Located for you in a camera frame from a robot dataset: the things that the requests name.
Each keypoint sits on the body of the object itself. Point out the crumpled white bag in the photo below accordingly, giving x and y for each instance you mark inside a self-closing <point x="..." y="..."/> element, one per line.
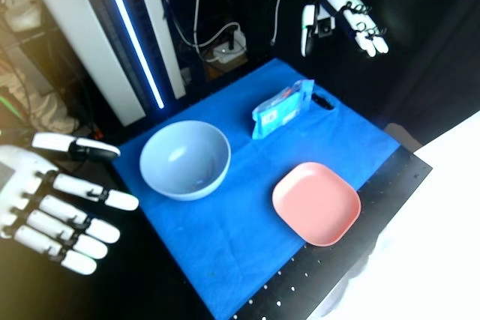
<point x="17" y="5"/>

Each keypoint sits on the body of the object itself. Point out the pink square plate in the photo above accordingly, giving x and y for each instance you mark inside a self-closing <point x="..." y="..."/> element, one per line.
<point x="317" y="204"/>

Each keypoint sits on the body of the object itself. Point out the white power adapter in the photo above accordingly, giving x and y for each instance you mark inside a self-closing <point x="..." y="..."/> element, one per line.
<point x="225" y="52"/>

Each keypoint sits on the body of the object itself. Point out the blue cloth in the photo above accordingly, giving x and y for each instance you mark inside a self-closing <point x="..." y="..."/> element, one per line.
<point x="232" y="245"/>

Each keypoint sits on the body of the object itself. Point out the white tower with light strip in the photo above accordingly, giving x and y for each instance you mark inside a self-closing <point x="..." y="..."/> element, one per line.
<point x="82" y="35"/>

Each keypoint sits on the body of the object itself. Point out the light blue bowl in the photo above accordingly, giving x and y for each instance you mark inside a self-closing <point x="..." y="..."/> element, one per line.
<point x="180" y="170"/>

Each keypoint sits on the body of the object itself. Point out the cardboard box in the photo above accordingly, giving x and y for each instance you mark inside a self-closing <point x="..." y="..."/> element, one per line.
<point x="225" y="69"/>

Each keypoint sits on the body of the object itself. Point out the blue snack packet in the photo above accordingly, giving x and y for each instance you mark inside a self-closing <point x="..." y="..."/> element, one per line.
<point x="277" y="114"/>

